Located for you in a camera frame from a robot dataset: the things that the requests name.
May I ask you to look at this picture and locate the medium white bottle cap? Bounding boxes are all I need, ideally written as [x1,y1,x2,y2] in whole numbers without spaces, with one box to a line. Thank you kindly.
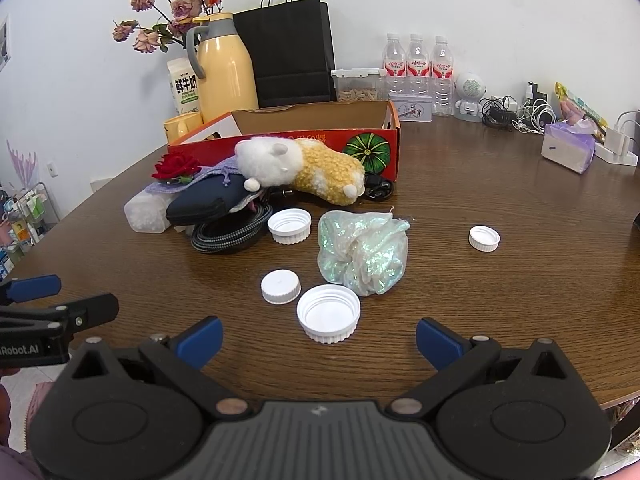
[267,208,312,245]

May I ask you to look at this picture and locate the clear food container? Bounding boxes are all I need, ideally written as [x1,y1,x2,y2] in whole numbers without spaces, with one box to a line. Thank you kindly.
[331,67,388,102]

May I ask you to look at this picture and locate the purple tissue pack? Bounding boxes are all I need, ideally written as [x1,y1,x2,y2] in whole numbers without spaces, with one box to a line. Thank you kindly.
[541,121,597,175]

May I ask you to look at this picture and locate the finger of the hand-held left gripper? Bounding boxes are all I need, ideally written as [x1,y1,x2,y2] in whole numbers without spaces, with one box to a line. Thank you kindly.
[0,274,62,306]
[0,294,120,336]

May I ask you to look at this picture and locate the red fabric rose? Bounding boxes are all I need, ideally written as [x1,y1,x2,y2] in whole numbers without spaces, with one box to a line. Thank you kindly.
[151,153,202,184]

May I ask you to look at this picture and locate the white power strip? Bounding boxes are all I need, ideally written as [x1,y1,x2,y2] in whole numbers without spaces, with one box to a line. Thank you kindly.
[595,110,640,166]

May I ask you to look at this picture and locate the wire shelf rack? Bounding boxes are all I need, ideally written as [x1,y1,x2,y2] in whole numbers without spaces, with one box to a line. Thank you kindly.
[0,182,56,281]

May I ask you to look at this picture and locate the black charger cable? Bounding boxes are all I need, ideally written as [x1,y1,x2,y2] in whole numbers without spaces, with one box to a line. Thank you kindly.
[362,171,397,202]

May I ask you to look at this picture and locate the purple wall sticker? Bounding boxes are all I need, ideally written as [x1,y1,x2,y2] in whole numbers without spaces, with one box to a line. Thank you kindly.
[6,140,40,191]

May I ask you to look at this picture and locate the large white jar lid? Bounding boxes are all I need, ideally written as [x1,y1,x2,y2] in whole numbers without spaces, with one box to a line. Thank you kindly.
[296,284,362,345]

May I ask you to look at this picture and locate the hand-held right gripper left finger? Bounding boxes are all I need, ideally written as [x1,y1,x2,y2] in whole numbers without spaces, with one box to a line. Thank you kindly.
[70,316,251,420]

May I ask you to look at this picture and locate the person's purple clothing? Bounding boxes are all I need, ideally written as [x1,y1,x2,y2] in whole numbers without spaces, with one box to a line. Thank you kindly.
[0,380,53,480]

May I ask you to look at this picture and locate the iridescent plastic bag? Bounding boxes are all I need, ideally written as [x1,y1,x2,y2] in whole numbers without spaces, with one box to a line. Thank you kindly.
[317,208,412,297]

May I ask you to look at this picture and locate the clear container of white beads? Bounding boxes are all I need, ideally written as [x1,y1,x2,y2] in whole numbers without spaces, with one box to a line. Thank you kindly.
[123,191,173,234]

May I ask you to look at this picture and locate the black paper bag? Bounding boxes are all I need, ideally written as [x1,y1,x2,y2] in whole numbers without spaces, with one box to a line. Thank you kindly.
[232,0,337,109]

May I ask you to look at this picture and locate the navy zip pouch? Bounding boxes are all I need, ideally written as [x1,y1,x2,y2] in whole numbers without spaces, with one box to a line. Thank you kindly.
[165,176,261,226]

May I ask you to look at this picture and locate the black braided cable coil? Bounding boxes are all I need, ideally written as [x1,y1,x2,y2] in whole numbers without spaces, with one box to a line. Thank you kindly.
[191,203,275,254]

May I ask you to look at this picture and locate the yellow white plush toy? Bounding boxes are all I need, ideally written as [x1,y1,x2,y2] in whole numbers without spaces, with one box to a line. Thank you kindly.
[235,136,367,207]

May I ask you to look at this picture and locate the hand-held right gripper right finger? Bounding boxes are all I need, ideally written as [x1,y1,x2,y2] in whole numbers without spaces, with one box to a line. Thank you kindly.
[387,317,568,418]

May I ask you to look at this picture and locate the white robot toy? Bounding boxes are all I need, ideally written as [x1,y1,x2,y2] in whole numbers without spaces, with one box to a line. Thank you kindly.
[453,72,488,121]

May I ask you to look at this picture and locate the red cardboard box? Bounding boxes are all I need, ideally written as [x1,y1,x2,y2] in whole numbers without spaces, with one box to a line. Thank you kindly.
[167,100,402,183]

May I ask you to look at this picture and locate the dried pink flower bouquet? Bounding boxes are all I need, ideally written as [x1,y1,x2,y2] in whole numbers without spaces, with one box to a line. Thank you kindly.
[112,0,226,56]

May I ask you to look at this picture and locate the yellow snack packet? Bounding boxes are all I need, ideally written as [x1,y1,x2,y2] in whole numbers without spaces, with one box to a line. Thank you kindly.
[554,82,608,136]

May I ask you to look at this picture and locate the purple cloth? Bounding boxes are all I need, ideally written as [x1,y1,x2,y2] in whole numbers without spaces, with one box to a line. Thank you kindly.
[142,156,241,196]

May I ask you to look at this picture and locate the wall picture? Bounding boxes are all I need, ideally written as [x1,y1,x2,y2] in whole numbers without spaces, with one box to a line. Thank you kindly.
[0,15,11,73]

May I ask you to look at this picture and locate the yellow mug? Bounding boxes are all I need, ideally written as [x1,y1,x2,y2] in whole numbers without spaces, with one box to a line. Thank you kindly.
[163,111,205,144]

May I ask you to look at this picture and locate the small white bottle cap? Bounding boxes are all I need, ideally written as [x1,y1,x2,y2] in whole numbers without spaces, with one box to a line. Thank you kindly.
[260,269,302,305]
[468,225,501,253]

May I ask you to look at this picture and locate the clear water bottle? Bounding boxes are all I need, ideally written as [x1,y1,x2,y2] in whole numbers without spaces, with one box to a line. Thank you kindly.
[430,35,455,117]
[382,33,407,96]
[406,33,432,96]

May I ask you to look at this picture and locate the white milk carton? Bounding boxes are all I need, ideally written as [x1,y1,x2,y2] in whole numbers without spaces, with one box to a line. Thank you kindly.
[166,56,202,116]

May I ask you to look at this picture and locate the yellow thermos jug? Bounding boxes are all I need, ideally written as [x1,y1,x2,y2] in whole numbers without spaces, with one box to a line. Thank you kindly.
[186,12,259,123]

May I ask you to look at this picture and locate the white tin box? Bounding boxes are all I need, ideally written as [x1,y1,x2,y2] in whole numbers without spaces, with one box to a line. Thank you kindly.
[388,92,435,124]

